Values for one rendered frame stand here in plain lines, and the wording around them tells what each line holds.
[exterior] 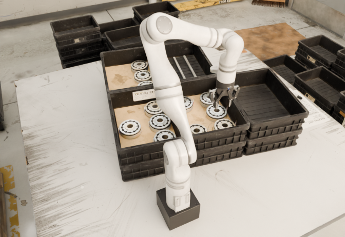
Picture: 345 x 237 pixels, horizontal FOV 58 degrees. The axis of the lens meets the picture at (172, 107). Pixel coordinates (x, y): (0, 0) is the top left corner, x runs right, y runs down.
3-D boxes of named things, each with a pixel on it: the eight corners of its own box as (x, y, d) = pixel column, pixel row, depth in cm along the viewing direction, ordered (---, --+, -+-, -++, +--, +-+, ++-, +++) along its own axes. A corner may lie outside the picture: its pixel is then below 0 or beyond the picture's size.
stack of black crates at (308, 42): (343, 85, 290) (357, 54, 268) (318, 94, 280) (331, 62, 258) (311, 64, 317) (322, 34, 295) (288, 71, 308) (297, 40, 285)
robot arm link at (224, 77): (228, 66, 136) (230, 54, 131) (240, 81, 127) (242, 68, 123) (209, 70, 134) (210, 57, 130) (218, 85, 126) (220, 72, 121)
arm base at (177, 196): (193, 205, 124) (194, 178, 112) (171, 214, 121) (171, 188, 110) (183, 187, 130) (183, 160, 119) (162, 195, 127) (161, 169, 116)
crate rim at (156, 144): (107, 96, 158) (106, 92, 157) (165, 86, 164) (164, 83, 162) (117, 155, 129) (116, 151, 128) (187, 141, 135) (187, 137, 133)
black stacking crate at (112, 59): (164, 100, 170) (164, 84, 163) (110, 110, 165) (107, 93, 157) (150, 62, 199) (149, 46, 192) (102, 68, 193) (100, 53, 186)
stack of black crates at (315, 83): (346, 126, 250) (363, 93, 228) (318, 138, 240) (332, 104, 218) (310, 97, 277) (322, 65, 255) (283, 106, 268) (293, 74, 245)
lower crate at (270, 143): (298, 146, 160) (304, 130, 152) (244, 158, 154) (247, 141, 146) (262, 98, 189) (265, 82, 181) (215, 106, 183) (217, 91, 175)
